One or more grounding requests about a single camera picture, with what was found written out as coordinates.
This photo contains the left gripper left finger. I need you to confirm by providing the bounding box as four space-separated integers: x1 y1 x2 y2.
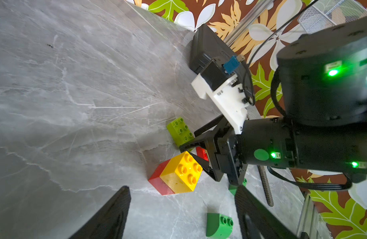
71 186 131 239

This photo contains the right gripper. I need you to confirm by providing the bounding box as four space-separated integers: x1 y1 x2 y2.
179 115 297 185

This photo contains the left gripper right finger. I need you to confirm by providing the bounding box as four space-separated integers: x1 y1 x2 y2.
234 185 297 239

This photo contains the red long brick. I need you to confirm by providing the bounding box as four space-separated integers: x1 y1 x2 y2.
196 147 209 161

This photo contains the lime green long brick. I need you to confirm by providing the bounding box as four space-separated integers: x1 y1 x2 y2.
167 118 194 147

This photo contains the yellow square brick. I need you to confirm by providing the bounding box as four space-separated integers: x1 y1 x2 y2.
160 151 202 194

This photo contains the green square brick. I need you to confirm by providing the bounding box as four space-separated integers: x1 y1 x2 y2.
228 178 247 196
206 213 234 239

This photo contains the red square brick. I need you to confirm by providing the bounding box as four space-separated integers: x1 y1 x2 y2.
148 160 175 196

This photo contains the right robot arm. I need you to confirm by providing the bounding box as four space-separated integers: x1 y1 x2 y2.
180 16 367 191

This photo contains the grey metal file tool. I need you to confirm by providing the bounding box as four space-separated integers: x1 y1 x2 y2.
258 165 274 207

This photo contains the black plastic tool case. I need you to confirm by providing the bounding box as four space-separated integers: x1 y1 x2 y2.
189 24 247 79

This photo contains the white wire basket right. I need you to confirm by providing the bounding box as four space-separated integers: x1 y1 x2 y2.
298 0 367 34

